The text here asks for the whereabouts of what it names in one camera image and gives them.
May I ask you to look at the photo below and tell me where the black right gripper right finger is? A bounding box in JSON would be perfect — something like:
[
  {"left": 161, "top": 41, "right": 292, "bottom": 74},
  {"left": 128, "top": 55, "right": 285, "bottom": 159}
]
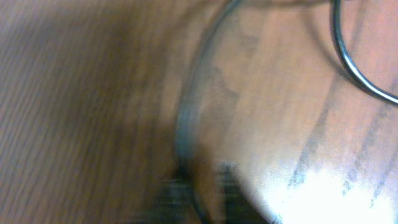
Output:
[{"left": 217, "top": 162, "right": 270, "bottom": 224}]

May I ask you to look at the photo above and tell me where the black usb cable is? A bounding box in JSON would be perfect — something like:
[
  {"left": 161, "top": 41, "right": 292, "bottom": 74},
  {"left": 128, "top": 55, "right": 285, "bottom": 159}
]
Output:
[{"left": 174, "top": 0, "right": 398, "bottom": 224}]

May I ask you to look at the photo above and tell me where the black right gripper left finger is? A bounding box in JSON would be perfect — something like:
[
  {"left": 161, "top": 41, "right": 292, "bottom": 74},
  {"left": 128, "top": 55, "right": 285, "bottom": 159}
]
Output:
[{"left": 126, "top": 179, "right": 202, "bottom": 224}]

